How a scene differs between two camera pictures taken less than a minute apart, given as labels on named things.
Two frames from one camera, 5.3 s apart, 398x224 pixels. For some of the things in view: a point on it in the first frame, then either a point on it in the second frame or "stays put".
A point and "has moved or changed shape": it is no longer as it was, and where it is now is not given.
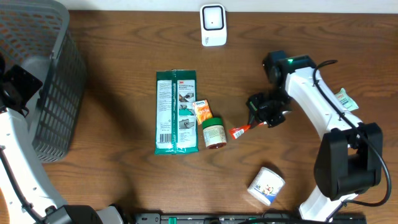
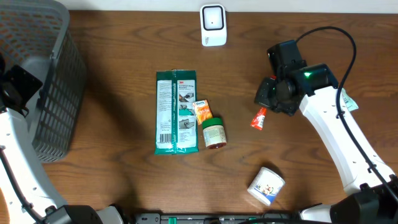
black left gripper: x=26 y=83 stays put
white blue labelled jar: x=265 y=185 stays put
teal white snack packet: x=345 y=101 stays put
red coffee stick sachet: x=236 y=132 has moved or changed shape
